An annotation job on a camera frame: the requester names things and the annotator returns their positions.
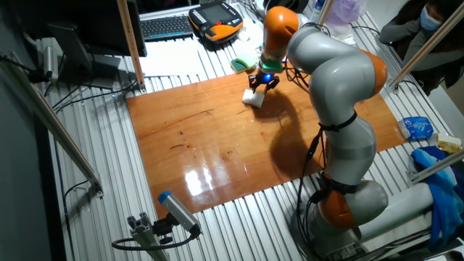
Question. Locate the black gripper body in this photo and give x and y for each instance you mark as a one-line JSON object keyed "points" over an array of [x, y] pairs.
{"points": [[266, 78]]}

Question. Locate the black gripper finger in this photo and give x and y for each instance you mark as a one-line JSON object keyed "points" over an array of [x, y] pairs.
{"points": [[273, 85], [253, 83]]}

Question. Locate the white rectangular sponge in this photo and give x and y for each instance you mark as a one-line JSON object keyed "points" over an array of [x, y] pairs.
{"points": [[253, 98]]}

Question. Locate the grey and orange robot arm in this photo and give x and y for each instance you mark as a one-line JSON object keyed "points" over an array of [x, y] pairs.
{"points": [[340, 83]]}

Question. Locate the yellow and green sponge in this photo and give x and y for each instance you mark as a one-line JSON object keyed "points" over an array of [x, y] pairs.
{"points": [[237, 67]]}

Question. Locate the green wrist flange adapter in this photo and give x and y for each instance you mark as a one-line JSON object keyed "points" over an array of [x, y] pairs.
{"points": [[272, 66]]}

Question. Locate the orange and black teach pendant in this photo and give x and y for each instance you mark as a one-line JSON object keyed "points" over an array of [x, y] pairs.
{"points": [[217, 20]]}

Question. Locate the black round spool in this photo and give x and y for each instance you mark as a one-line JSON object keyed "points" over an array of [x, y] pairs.
{"points": [[301, 4]]}

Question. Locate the white paper sheet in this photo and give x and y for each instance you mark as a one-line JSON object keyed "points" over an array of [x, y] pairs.
{"points": [[174, 58]]}

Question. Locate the clear plastic bottle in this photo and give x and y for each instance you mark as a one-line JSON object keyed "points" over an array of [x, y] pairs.
{"points": [[317, 9]]}

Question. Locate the black computer keyboard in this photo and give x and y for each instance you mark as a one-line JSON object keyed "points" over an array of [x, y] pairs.
{"points": [[166, 27]]}

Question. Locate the purple plastic bag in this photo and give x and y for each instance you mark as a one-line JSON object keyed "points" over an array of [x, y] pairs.
{"points": [[346, 11]]}

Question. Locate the person in dark clothes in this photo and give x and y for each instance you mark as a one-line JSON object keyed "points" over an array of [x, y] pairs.
{"points": [[417, 43]]}

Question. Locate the blue tissue pack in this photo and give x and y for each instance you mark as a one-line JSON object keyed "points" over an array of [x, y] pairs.
{"points": [[417, 128]]}

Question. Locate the black computer monitor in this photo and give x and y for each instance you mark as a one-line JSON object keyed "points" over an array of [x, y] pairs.
{"points": [[90, 29]]}

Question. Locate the yellow packaged item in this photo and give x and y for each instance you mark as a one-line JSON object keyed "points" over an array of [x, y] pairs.
{"points": [[449, 143]]}

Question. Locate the blue cloth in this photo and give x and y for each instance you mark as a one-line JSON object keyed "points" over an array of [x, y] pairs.
{"points": [[444, 195]]}

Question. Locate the wooden frame post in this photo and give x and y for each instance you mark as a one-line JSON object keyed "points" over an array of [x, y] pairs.
{"points": [[131, 47]]}

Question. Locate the silver camera with blue end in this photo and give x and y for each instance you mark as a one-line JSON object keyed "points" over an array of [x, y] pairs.
{"points": [[179, 212]]}

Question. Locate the aluminium profile camera post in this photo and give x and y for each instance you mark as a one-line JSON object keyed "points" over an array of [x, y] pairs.
{"points": [[145, 235]]}

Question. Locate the small silver camera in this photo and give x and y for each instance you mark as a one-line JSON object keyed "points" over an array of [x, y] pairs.
{"points": [[50, 63]]}

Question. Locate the long aluminium frame strut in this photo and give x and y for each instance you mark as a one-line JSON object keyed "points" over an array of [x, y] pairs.
{"points": [[50, 123]]}

